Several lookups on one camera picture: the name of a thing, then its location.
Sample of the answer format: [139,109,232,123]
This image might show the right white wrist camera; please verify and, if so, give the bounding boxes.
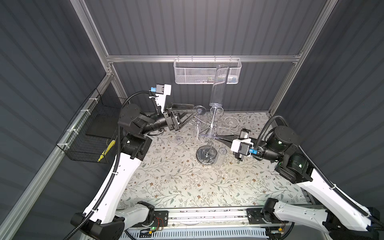
[231,138,258,156]

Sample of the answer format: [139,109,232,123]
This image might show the black wire wall basket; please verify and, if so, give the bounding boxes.
[57,90,126,164]

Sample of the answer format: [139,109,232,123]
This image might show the black pad in basket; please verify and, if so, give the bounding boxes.
[86,115,118,139]

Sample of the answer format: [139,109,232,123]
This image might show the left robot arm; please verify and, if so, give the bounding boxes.
[65,104,198,240]

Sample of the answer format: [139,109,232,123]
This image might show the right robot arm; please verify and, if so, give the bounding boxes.
[215,126,384,240]

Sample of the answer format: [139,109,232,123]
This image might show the yellow black striped object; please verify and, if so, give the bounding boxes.
[97,140,116,163]

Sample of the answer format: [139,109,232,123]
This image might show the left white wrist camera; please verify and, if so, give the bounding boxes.
[150,84,172,113]

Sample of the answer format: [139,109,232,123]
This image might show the white mesh wall basket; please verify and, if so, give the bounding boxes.
[173,58,242,85]

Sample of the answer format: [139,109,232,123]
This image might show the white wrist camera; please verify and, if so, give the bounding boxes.
[231,138,258,156]
[150,84,172,113]

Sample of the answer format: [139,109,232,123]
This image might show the items in white basket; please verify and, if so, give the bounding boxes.
[192,75,239,84]

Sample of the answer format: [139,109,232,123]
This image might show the chrome wine glass rack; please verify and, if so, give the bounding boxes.
[196,120,233,166]

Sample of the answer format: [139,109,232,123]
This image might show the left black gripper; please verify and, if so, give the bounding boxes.
[139,103,196,139]

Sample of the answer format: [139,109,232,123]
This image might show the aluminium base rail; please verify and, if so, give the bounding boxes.
[119,206,331,232]

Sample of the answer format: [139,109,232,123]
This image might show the right black corrugated cable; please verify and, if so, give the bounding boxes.
[260,115,384,229]

